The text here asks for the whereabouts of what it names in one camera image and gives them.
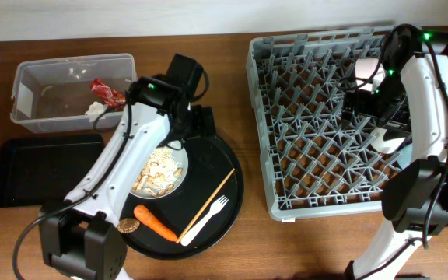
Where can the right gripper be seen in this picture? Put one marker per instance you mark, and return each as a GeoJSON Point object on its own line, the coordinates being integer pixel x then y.
{"type": "Point", "coordinates": [398, 121]}

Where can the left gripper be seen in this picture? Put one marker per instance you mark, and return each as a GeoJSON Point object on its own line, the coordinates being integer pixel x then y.
{"type": "Point", "coordinates": [204, 125]}

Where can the white cup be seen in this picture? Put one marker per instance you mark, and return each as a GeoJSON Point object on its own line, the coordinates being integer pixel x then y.
{"type": "Point", "coordinates": [386, 141]}

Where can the pink bowl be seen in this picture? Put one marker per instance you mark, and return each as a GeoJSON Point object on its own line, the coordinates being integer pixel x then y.
{"type": "Point", "coordinates": [364, 69]}

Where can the grey plate with food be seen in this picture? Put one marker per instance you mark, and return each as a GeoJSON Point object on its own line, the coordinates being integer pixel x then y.
{"type": "Point", "coordinates": [163, 172]}

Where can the red snack wrapper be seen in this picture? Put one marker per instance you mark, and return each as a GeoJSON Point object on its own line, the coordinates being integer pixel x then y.
{"type": "Point", "coordinates": [109, 96]}

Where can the white tissue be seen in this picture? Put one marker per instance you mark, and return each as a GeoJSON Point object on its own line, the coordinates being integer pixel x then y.
{"type": "Point", "coordinates": [95, 110]}

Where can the light blue cup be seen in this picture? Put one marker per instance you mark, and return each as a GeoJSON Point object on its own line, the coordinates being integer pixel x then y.
{"type": "Point", "coordinates": [405, 158]}

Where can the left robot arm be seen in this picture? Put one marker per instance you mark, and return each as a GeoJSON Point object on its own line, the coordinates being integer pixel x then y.
{"type": "Point", "coordinates": [79, 237]}

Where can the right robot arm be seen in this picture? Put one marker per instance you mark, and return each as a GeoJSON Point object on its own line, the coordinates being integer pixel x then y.
{"type": "Point", "coordinates": [415, 201]}

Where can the grey dishwasher rack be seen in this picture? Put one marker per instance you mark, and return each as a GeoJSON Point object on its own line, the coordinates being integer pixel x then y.
{"type": "Point", "coordinates": [313, 166]}

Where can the black round tray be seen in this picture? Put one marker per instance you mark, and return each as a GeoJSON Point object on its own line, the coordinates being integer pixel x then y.
{"type": "Point", "coordinates": [210, 160]}

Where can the wooden chopstick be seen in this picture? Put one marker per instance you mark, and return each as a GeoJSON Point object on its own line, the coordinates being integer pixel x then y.
{"type": "Point", "coordinates": [205, 205]}

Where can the white plastic fork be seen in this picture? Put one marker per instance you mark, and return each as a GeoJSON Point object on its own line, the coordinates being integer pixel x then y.
{"type": "Point", "coordinates": [216, 207]}

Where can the orange carrot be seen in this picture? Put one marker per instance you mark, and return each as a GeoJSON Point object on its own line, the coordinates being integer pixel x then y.
{"type": "Point", "coordinates": [144, 216]}

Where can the brown cookie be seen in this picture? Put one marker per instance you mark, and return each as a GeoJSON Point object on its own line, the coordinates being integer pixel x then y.
{"type": "Point", "coordinates": [128, 225]}

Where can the clear plastic bin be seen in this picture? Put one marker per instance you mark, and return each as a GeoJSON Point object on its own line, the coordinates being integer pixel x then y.
{"type": "Point", "coordinates": [52, 95]}

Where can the black rectangular tray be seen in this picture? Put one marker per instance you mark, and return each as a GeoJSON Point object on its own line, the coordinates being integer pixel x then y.
{"type": "Point", "coordinates": [37, 170]}

